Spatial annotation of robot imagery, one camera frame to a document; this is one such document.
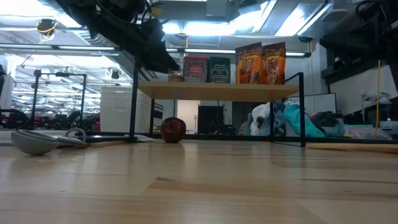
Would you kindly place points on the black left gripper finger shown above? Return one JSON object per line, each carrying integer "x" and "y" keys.
{"x": 161, "y": 53}
{"x": 155, "y": 63}

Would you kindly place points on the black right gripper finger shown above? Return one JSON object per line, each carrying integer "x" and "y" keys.
{"x": 332, "y": 45}

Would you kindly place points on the small glass spice jar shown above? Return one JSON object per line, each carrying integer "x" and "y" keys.
{"x": 175, "y": 76}

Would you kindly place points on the smoked paprika tin red lid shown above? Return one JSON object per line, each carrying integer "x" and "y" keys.
{"x": 195, "y": 70}

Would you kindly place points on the dark green spice tin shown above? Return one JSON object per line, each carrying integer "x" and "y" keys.
{"x": 219, "y": 70}

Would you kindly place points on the orange taco seasoning packet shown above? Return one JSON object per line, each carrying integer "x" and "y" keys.
{"x": 273, "y": 63}
{"x": 248, "y": 63}

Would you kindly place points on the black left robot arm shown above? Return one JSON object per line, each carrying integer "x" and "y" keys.
{"x": 93, "y": 12}

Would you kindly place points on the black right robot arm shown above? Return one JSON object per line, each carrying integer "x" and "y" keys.
{"x": 385, "y": 18}

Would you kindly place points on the black side desk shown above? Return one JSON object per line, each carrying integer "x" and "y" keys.
{"x": 357, "y": 70}

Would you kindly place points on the overhead light bar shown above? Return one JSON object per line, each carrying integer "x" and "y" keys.
{"x": 87, "y": 48}

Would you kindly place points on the white storage box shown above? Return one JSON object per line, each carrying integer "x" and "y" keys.
{"x": 124, "y": 109}

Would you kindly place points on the white panel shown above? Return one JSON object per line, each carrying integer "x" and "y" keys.
{"x": 320, "y": 102}

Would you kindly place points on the dark red apple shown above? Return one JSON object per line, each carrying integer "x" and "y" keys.
{"x": 173, "y": 130}

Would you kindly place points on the grey blue garment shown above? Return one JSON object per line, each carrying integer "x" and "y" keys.
{"x": 326, "y": 119}

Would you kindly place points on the black cabinet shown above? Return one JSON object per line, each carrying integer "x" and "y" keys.
{"x": 210, "y": 118}

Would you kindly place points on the teal cloth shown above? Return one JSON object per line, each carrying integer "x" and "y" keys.
{"x": 301, "y": 121}

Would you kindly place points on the blue cloth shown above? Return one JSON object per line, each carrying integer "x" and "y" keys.
{"x": 280, "y": 109}

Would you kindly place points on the pastel patterned cloth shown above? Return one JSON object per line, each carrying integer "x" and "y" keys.
{"x": 363, "y": 132}

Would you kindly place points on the white cloth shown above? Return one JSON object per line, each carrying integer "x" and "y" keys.
{"x": 261, "y": 115}

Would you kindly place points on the wooden slotted spatula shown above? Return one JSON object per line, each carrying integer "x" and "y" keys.
{"x": 342, "y": 147}

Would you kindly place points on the wooden forked spatula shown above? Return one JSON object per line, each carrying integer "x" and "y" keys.
{"x": 385, "y": 146}

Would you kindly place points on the black office chair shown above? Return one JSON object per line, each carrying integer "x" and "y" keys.
{"x": 12, "y": 119}

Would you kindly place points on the grey round measuring cup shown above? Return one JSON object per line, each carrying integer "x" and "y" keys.
{"x": 34, "y": 144}

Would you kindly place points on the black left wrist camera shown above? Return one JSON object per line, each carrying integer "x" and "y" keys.
{"x": 152, "y": 29}

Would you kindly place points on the black dome camera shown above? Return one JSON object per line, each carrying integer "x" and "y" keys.
{"x": 305, "y": 39}

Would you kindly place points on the small black rig camera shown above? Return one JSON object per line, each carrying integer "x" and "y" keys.
{"x": 115, "y": 74}

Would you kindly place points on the wooden shelf black metal frame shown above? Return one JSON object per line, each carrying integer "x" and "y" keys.
{"x": 217, "y": 91}

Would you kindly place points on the black ceiling camera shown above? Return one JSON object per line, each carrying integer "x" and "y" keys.
{"x": 46, "y": 26}

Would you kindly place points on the black aluminium table frame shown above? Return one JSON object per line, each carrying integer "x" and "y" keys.
{"x": 217, "y": 137}

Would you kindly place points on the black metal stand frame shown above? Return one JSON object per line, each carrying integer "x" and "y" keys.
{"x": 35, "y": 93}

